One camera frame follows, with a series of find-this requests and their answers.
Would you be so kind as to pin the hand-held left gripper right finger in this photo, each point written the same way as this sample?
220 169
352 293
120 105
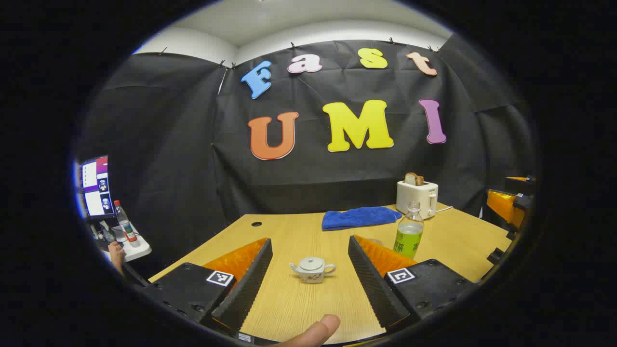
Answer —
371 284

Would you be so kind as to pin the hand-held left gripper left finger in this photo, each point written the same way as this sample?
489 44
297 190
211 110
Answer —
249 284

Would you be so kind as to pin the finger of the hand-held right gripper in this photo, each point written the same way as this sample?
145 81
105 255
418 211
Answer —
520 185
503 205

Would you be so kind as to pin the green label water bottle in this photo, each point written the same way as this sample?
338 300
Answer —
409 241

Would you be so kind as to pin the red cap clear bottle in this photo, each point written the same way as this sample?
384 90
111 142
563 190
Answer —
126 226

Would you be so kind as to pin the blue towel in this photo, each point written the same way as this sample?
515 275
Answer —
359 218

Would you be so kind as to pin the white toaster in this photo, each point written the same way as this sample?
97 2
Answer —
417 200

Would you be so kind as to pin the bread slice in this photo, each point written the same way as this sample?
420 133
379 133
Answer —
413 179

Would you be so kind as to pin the small white side table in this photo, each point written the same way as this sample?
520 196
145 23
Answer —
140 250

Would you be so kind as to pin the computer monitor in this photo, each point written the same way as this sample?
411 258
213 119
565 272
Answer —
94 188

